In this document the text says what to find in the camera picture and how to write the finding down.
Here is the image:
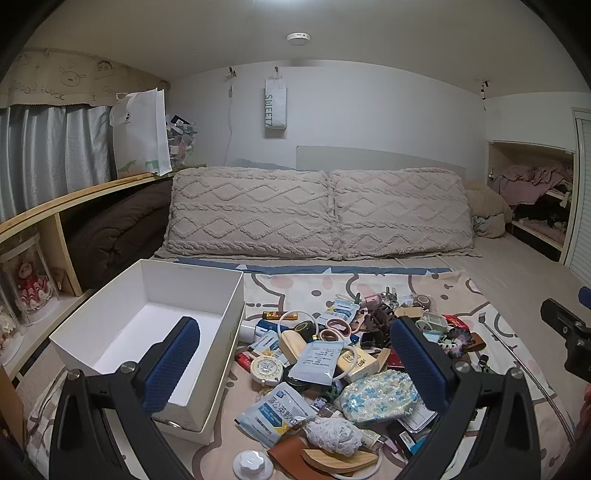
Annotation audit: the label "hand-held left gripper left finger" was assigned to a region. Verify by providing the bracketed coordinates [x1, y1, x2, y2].
[48, 316, 201, 480]

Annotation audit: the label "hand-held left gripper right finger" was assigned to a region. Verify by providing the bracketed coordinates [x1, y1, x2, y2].
[390, 316, 541, 480]

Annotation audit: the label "brown leather piece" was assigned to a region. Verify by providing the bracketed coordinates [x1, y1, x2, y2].
[267, 434, 365, 480]

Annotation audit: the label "dark frilly floral item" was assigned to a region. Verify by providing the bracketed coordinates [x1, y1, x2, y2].
[436, 330, 485, 356]

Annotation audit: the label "white cardboard box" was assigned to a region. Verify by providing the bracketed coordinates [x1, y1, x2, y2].
[48, 258, 245, 428]

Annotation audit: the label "small white case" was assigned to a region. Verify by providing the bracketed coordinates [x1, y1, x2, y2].
[418, 311, 448, 335]

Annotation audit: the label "floral embroidered pouch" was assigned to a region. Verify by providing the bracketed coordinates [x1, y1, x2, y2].
[333, 369, 423, 423]

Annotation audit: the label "white card packet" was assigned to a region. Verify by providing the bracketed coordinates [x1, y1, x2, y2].
[397, 401, 439, 435]

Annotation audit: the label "cream soap box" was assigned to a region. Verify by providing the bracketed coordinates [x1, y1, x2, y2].
[336, 348, 379, 384]

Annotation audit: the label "brown hair claw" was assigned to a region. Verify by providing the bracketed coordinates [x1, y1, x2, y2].
[362, 305, 398, 347]

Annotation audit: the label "metal telescopic back scratcher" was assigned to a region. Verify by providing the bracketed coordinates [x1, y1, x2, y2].
[475, 311, 566, 416]

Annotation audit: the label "white blue mask pouch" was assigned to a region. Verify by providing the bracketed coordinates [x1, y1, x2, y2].
[325, 298, 361, 326]

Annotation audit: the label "closet shelf niche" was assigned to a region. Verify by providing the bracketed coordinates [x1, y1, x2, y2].
[487, 141, 578, 252]

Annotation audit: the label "cream round tape measure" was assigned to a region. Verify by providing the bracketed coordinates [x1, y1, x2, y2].
[249, 354, 284, 384]

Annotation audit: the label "white louvre door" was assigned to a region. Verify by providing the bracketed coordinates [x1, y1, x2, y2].
[563, 107, 591, 289]

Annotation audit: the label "blue white box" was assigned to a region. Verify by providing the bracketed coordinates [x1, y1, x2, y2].
[249, 330, 282, 356]

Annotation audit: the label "pale blue sachet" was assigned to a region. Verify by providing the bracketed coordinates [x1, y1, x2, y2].
[288, 339, 345, 386]

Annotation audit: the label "white net scrubber ball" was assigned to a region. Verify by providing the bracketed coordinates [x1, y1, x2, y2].
[302, 415, 363, 457]

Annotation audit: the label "large blue white pouch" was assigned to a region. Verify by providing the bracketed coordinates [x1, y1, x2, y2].
[235, 385, 311, 448]

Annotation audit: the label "wooden block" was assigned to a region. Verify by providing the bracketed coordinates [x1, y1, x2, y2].
[278, 330, 308, 367]

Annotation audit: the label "curved wooden piece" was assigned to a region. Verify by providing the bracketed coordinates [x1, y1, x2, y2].
[300, 447, 379, 474]

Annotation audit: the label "pink clothes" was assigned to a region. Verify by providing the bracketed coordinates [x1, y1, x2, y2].
[492, 161, 574, 206]

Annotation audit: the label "white knob lid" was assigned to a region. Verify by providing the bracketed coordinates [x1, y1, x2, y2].
[232, 450, 274, 480]

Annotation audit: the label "beige plush cushion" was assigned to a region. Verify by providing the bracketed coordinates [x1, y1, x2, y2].
[463, 181, 513, 238]

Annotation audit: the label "dark brown comforter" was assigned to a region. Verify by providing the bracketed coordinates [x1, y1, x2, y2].
[62, 178, 174, 289]

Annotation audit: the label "beige textured pillow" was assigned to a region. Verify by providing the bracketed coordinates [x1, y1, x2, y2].
[154, 167, 342, 261]
[329, 168, 481, 259]

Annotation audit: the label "doll in clear dome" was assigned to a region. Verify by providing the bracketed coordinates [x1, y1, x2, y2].
[0, 233, 61, 326]

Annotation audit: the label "small figurines in clear dome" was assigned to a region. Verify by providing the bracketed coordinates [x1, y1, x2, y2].
[0, 302, 26, 365]

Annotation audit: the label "wooden shelf unit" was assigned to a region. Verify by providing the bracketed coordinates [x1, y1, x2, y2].
[0, 164, 207, 384]

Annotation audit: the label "beige headboard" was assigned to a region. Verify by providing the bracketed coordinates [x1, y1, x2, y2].
[295, 145, 468, 183]

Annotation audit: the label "pile of small packets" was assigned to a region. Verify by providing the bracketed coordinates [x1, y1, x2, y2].
[165, 111, 200, 169]

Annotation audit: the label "white tote bag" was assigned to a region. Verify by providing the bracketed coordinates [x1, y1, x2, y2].
[109, 88, 172, 177]

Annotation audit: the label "grey curtain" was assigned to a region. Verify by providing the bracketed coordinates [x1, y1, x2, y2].
[0, 105, 116, 222]

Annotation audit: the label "white hanging paper bag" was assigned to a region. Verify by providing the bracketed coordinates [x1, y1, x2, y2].
[264, 67, 288, 138]

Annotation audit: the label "beige valance with drawings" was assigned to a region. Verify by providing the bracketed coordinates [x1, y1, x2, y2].
[0, 48, 171, 109]

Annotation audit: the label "orange handled scissors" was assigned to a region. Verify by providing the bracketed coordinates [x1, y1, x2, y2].
[318, 318, 354, 342]

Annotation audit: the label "white plastic tube ring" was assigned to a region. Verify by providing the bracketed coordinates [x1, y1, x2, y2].
[318, 450, 384, 480]

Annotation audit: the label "white wall cable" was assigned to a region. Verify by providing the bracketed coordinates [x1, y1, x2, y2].
[223, 67, 238, 167]

